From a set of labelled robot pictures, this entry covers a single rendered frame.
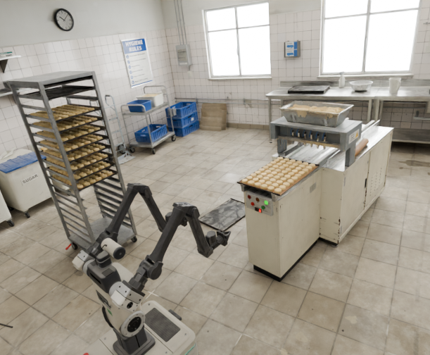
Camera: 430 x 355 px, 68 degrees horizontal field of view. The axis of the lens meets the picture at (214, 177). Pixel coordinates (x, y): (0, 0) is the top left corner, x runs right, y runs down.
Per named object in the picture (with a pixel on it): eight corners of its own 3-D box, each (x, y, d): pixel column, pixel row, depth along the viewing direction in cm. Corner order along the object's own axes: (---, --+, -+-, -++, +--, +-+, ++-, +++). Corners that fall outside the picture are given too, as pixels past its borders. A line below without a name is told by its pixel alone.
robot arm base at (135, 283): (135, 289, 170) (120, 281, 162) (144, 276, 173) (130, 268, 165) (144, 297, 165) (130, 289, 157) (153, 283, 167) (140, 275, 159)
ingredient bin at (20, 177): (27, 221, 420) (3, 168, 388) (3, 211, 454) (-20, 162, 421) (62, 201, 460) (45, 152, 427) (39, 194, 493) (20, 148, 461)
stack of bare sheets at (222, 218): (231, 199, 412) (230, 197, 411) (255, 208, 386) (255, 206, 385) (197, 221, 375) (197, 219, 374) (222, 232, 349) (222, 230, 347)
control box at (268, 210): (248, 206, 260) (248, 191, 254) (274, 214, 244) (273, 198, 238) (245, 207, 258) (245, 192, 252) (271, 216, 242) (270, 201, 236)
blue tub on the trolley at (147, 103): (137, 108, 607) (136, 99, 600) (154, 108, 588) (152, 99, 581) (127, 112, 584) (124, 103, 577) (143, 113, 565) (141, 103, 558)
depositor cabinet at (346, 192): (327, 181, 428) (330, 120, 392) (383, 195, 382) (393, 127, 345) (274, 227, 348) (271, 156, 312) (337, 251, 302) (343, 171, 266)
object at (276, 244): (289, 232, 337) (288, 153, 298) (319, 244, 314) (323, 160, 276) (248, 269, 293) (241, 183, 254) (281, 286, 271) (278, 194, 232)
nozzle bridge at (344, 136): (288, 145, 333) (288, 113, 318) (359, 158, 286) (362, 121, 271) (271, 156, 312) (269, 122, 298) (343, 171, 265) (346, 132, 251)
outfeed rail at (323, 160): (371, 125, 360) (371, 119, 358) (374, 125, 359) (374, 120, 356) (271, 201, 235) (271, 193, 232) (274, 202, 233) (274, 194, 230)
